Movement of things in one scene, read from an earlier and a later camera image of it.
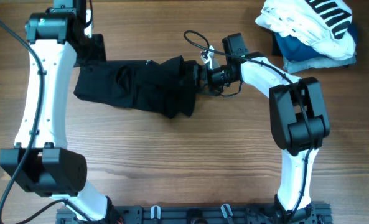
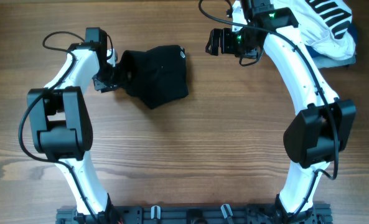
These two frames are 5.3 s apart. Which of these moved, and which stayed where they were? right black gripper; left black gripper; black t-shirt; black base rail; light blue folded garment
Moved: black t-shirt; left black gripper; right black gripper
Stayed: black base rail; light blue folded garment
